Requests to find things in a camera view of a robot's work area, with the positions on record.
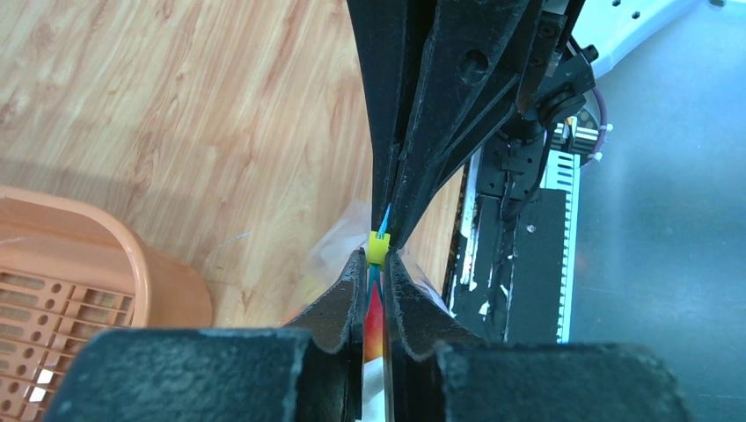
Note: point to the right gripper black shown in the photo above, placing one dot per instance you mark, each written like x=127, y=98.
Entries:
x=473, y=58

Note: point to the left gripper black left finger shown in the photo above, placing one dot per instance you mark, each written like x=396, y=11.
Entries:
x=206, y=374

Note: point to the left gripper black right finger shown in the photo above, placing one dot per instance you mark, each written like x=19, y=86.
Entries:
x=559, y=382

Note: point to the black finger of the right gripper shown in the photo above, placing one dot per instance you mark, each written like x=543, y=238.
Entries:
x=393, y=49

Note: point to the clear zip top bag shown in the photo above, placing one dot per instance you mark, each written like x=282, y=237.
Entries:
x=367, y=279

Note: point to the orange plastic basket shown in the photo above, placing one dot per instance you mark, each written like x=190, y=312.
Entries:
x=69, y=271

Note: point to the orange green toy mango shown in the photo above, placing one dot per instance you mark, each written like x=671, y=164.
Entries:
x=374, y=325

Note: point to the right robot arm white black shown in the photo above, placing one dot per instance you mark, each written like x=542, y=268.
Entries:
x=615, y=28

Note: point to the white slotted cable duct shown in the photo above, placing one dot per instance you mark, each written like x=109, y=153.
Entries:
x=563, y=173

